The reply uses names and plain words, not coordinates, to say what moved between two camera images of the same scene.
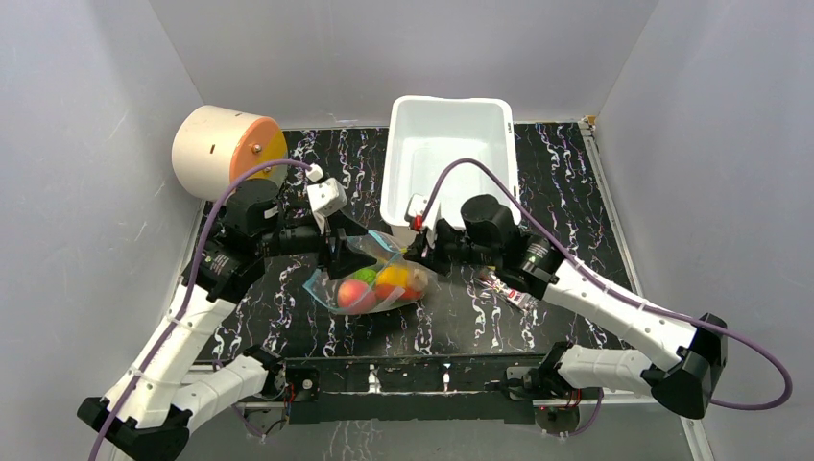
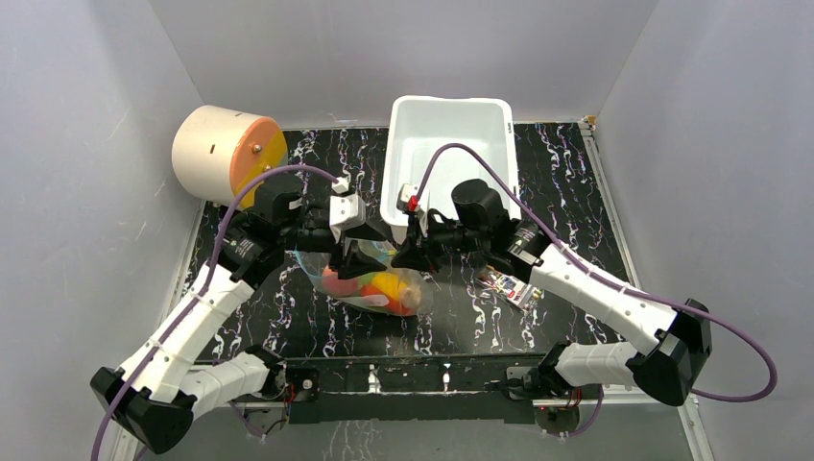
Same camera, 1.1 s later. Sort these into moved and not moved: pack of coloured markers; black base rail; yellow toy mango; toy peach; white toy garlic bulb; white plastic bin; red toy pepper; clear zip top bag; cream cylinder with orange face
Moved: white toy garlic bulb; toy peach; clear zip top bag; red toy pepper
Not moved: pack of coloured markers; yellow toy mango; black base rail; cream cylinder with orange face; white plastic bin
